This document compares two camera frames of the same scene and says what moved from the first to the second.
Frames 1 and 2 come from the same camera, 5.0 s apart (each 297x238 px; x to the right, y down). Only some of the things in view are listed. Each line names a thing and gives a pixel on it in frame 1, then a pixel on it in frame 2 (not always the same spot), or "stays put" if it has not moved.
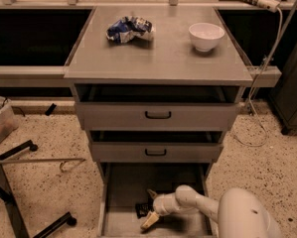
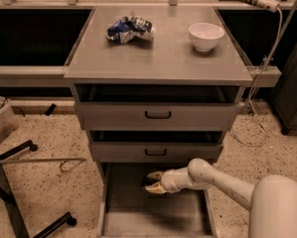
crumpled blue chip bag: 127,28 stays put
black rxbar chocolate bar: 142,209 -> 147,181
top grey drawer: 156,107 stays put
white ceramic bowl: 205,36 stays put
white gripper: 160,204 -> 169,180
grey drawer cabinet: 156,88 stays put
